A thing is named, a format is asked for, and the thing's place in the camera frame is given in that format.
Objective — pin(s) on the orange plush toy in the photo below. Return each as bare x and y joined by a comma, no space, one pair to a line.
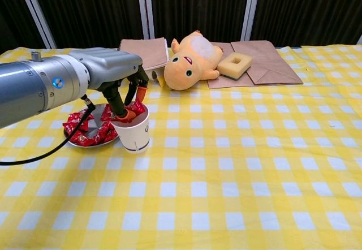
181,74

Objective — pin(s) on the white paper box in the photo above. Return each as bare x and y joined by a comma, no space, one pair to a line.
151,73

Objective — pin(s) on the silver metal plate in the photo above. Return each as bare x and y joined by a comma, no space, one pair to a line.
94,122

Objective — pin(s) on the yellow square sponge with hole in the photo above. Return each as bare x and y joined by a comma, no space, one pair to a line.
226,67

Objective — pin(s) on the white paper cup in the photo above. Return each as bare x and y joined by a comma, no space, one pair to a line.
135,139

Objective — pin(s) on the black partition panel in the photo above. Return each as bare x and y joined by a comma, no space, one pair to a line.
11,12
90,9
311,9
198,6

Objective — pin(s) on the yellow white checked tablecloth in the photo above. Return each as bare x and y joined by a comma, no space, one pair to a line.
198,176

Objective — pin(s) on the brown spiral notebook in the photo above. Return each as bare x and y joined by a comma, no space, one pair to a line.
147,52

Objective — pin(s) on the red candy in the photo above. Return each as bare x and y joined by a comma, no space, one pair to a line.
107,134
72,120
83,140
106,114
138,108

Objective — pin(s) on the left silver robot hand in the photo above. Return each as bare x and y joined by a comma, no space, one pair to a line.
113,66

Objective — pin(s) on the silver partition post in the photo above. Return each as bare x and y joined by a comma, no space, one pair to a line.
35,12
251,6
144,6

